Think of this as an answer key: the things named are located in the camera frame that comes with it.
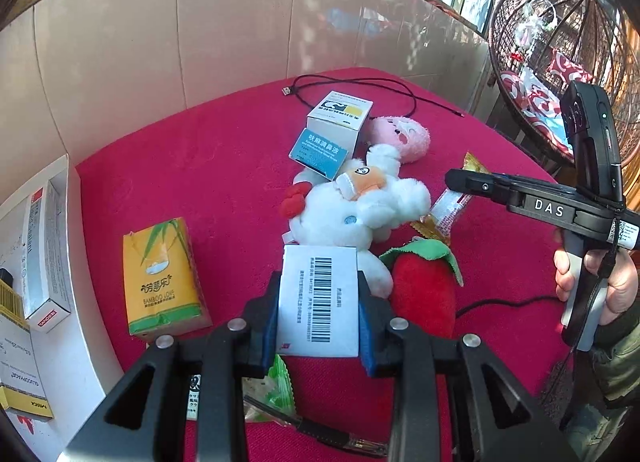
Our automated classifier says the gold-edged snack wrapper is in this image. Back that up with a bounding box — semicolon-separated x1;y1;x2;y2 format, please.
410;151;493;245

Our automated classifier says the white plush toy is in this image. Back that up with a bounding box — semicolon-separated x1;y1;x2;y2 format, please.
281;142;433;299

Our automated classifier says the red strawberry plush toy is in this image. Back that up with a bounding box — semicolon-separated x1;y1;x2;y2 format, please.
378;237;465;340

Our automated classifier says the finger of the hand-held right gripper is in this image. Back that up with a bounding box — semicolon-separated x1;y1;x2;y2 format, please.
444;168;511;205

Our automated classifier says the green snack packet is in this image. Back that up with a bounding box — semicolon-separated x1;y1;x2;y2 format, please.
242;354;297;423

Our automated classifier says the thin black usb cable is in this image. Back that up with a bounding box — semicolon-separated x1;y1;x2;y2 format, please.
281;73;466;119

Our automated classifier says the white printed packet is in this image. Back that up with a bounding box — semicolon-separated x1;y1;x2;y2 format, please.
186;373;206;422

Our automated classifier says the white barcode label box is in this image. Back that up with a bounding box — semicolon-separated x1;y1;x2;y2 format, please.
276;243;361;359

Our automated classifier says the person's right forearm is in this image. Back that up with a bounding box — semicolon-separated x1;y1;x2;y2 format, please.
590;292;640;408

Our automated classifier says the white tray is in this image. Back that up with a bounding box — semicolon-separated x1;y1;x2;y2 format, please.
0;153;126;448

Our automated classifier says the red patterned pillow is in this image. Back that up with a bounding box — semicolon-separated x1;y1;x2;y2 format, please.
547;49;596;86

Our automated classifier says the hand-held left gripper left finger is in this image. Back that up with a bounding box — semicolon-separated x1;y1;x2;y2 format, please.
60;269;283;462

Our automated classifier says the wicker hanging chair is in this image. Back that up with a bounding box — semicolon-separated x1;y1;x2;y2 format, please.
487;0;640;173

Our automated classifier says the pink plush toy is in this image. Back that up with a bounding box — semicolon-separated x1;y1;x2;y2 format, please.
361;115;432;164

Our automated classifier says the yellow tissue pack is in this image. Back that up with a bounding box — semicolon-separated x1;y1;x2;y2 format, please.
122;216;213;338

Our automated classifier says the yellow and white medicine box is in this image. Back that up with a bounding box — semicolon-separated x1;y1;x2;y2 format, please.
0;315;55;424

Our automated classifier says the long white sealant box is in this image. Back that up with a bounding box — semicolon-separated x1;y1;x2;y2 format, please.
21;179;73;334

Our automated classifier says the black braided cable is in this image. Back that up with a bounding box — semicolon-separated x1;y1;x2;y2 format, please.
456;293;563;319
559;222;621;430

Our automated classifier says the black pen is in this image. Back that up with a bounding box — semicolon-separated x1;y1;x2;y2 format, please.
244;394;391;458

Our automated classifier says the red cloth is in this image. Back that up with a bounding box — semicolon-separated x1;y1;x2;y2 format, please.
75;67;576;462

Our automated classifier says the person's right hand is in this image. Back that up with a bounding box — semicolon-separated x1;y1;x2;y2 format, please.
552;235;640;328

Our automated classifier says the person's green clothing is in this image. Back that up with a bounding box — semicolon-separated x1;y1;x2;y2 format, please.
560;402;636;462

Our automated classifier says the blue label medicine box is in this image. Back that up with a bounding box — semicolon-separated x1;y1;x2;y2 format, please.
289;127;351;181

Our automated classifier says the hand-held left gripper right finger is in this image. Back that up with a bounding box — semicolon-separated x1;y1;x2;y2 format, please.
356;269;581;462

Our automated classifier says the red patterned seat cushion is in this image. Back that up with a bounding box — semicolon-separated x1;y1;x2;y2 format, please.
500;70;571;153

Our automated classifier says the white box with yellow-grey label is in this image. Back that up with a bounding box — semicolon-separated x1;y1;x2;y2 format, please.
305;90;375;160

